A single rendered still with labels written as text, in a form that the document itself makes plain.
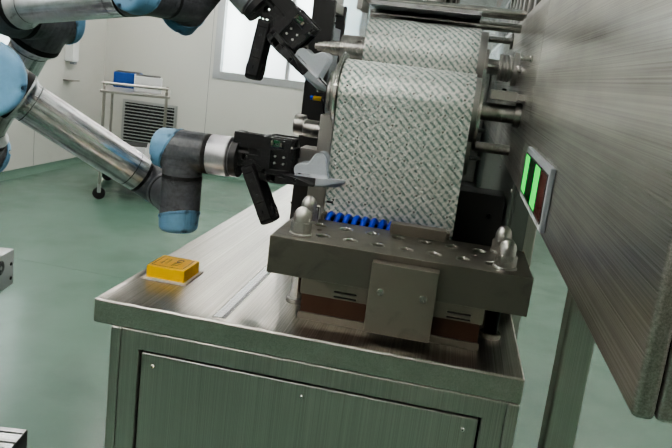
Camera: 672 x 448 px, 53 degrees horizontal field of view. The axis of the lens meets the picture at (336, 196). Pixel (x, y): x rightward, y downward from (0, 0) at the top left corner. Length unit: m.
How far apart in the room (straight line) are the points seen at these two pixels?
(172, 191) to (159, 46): 6.20
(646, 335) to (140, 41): 7.28
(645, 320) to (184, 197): 1.00
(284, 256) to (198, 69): 6.27
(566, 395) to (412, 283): 0.55
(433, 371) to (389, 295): 0.13
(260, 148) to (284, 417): 0.47
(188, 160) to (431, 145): 0.44
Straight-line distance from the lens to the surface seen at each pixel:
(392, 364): 1.01
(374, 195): 1.20
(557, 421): 1.49
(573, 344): 1.42
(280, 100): 6.99
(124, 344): 1.13
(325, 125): 1.28
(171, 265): 1.21
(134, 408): 1.17
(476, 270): 1.02
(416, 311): 1.02
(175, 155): 1.26
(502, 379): 1.01
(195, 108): 7.29
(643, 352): 0.38
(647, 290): 0.39
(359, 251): 1.02
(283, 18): 1.27
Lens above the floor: 1.30
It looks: 11 degrees down
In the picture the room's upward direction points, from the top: 7 degrees clockwise
